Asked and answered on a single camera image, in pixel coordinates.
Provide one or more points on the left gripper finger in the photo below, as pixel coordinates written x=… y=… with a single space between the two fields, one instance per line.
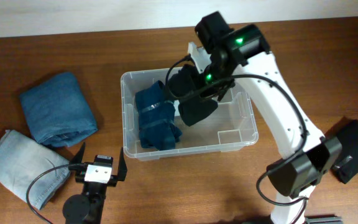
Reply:
x=122 y=167
x=78 y=157

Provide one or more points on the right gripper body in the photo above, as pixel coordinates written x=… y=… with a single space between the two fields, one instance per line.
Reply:
x=218 y=88

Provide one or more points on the black garment small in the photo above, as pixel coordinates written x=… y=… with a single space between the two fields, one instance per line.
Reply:
x=194 y=109

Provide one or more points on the dark blue jeans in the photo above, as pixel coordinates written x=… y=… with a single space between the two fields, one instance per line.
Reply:
x=57 y=113

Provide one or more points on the teal garment with tape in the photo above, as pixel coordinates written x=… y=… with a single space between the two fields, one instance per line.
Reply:
x=156 y=115

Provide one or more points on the black garment large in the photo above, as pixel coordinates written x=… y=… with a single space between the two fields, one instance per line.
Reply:
x=346 y=165

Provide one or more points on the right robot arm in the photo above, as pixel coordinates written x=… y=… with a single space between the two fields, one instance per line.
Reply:
x=243 y=57

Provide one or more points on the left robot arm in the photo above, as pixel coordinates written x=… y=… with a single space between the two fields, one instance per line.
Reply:
x=86 y=207

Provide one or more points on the clear plastic storage bin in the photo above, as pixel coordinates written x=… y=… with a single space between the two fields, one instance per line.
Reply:
x=229 y=128

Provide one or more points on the light blue folded jeans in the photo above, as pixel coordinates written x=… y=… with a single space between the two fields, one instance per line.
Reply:
x=22 y=160

